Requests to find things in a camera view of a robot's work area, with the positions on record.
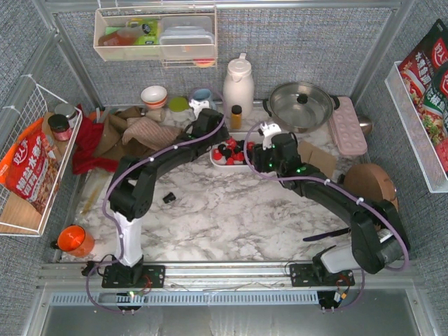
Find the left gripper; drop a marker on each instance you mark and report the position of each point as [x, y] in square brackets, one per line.
[213, 123]

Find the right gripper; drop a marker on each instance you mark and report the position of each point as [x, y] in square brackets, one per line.
[258, 158]

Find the white rectangular storage basket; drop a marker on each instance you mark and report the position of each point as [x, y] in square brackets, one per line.
[238, 166]

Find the pink striped cloth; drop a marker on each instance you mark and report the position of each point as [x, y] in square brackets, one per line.
[150, 133]

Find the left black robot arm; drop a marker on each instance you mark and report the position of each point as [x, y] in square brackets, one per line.
[130, 193]

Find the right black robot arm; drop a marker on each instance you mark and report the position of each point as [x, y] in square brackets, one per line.
[378, 237]

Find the blue mug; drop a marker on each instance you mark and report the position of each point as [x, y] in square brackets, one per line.
[203, 94]

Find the orange spice bottle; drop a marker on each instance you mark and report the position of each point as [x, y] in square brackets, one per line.
[236, 117]

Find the green lid white cup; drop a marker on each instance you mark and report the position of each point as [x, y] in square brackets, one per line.
[178, 105]

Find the white thermos jug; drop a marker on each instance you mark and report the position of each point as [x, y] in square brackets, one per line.
[239, 87]

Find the brown cardboard piece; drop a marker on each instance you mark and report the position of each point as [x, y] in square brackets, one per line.
[322, 160]

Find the steel pot with lid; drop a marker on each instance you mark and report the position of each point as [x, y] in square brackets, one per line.
[300, 107]

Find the white orange striped bowl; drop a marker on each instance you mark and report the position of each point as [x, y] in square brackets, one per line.
[154, 97]

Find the pink egg tray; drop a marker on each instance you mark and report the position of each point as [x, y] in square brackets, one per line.
[345, 129]

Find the round wooden cutting board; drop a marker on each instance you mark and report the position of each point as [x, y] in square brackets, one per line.
[372, 182]

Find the clear plastic food container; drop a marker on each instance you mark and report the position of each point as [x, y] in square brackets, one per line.
[186, 37]

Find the steel ladle bowl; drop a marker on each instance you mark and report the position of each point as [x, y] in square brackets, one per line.
[365, 124]

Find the brown cloth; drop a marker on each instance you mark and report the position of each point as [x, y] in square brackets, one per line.
[119, 133]

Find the red cloth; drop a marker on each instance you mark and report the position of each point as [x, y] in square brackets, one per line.
[92, 142]

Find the silver lid jar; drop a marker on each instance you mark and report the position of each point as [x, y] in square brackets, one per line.
[68, 111]

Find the dark lid jar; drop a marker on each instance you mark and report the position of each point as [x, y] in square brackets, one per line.
[60, 127]

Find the red seasoning packet right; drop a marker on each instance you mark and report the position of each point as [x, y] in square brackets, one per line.
[424, 73]

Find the orange cup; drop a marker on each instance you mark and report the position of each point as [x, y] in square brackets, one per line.
[74, 240]

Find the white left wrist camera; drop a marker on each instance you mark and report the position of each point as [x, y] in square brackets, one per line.
[198, 106]

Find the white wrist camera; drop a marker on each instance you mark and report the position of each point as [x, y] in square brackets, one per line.
[268, 131]
[198, 106]

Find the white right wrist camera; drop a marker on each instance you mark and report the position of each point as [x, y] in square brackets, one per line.
[268, 131]

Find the cream wall storage bin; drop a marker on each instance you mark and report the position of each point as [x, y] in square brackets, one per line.
[109, 20]

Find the purple knife handle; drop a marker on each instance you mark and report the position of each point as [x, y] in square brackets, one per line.
[321, 236]

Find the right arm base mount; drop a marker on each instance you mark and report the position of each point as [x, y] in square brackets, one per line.
[316, 273]

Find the right white wire basket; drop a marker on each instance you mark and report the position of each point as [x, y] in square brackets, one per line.
[424, 152]

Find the white wire basket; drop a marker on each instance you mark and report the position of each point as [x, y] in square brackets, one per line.
[424, 152]
[18, 217]

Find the left white wire basket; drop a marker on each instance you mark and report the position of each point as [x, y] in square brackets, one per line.
[18, 217]

